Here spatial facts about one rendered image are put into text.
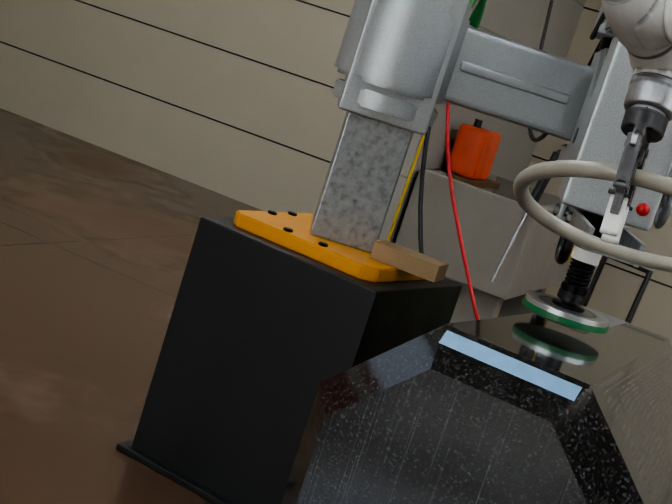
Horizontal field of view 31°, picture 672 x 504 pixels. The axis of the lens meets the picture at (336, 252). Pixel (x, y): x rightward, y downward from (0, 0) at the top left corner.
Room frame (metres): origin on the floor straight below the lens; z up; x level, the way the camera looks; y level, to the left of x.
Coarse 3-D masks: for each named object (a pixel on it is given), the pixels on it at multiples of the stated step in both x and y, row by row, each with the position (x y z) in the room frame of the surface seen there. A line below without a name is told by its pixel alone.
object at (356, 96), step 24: (432, 0) 3.37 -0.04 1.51; (456, 0) 3.40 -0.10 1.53; (456, 24) 3.40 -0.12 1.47; (360, 48) 3.39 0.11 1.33; (336, 96) 3.47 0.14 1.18; (360, 96) 3.38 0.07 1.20; (384, 96) 3.37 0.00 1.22; (408, 96) 3.40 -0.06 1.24; (432, 96) 3.40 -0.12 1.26; (384, 120) 3.39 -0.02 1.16; (408, 120) 3.40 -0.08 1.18; (432, 120) 3.47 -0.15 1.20
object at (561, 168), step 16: (560, 160) 2.17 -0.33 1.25; (576, 160) 2.14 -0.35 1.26; (528, 176) 2.23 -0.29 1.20; (544, 176) 2.19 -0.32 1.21; (560, 176) 2.17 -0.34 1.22; (576, 176) 2.14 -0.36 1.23; (592, 176) 2.12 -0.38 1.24; (608, 176) 2.10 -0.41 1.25; (640, 176) 2.08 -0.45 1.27; (656, 176) 2.07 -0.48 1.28; (528, 192) 2.35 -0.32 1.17; (528, 208) 2.40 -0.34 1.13; (544, 224) 2.45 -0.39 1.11; (560, 224) 2.47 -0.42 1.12; (576, 240) 2.48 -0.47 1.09; (592, 240) 2.49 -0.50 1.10; (624, 256) 2.49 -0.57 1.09; (640, 256) 2.48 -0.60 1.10; (656, 256) 2.47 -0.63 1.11
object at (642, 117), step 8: (632, 112) 2.11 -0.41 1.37; (640, 112) 2.11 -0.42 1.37; (648, 112) 2.10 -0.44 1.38; (656, 112) 2.10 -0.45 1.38; (624, 120) 2.12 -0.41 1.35; (632, 120) 2.10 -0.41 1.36; (640, 120) 2.10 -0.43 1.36; (648, 120) 2.10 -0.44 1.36; (656, 120) 2.10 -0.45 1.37; (664, 120) 2.11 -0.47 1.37; (624, 128) 2.13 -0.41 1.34; (632, 128) 2.11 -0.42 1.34; (640, 128) 2.09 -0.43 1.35; (648, 128) 2.10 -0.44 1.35; (656, 128) 2.10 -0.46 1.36; (664, 128) 2.11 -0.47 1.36; (648, 136) 2.12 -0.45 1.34; (656, 136) 2.11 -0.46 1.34; (640, 152) 2.09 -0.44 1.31
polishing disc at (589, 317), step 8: (528, 296) 2.92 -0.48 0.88; (536, 296) 2.95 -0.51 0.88; (544, 296) 2.99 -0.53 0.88; (552, 296) 3.03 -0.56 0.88; (536, 304) 2.88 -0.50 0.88; (544, 304) 2.87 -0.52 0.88; (552, 304) 2.91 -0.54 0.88; (552, 312) 2.85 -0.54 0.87; (560, 312) 2.85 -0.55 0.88; (568, 312) 2.86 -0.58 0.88; (576, 312) 2.90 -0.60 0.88; (584, 312) 2.94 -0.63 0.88; (592, 312) 2.98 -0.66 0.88; (576, 320) 2.84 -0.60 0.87; (584, 320) 2.84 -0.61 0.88; (592, 320) 2.86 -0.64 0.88; (600, 320) 2.90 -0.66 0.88; (608, 320) 2.94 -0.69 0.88
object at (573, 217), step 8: (568, 208) 3.18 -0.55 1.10; (576, 208) 3.03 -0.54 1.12; (568, 216) 2.99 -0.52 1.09; (576, 216) 2.87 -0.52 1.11; (584, 216) 2.80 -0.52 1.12; (576, 224) 2.80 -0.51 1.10; (584, 224) 2.62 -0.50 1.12; (592, 232) 2.50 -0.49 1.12; (624, 232) 2.80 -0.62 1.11; (624, 240) 2.75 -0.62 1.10; (632, 240) 2.63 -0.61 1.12; (640, 240) 2.58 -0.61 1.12; (584, 248) 2.50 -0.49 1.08; (632, 248) 2.58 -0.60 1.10; (640, 248) 2.49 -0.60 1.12; (608, 256) 2.49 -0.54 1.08; (632, 264) 2.49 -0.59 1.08
